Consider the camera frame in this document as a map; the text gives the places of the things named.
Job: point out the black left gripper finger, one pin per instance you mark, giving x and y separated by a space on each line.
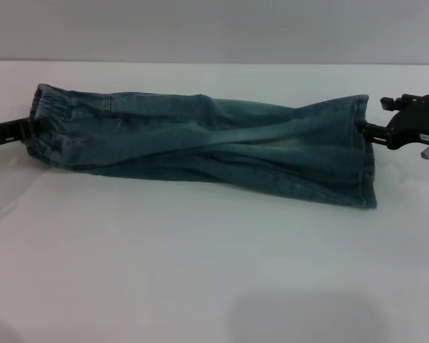
10 130

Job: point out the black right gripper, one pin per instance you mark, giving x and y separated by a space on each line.
411 125

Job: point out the blue denim shorts with print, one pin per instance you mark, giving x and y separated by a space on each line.
200 143

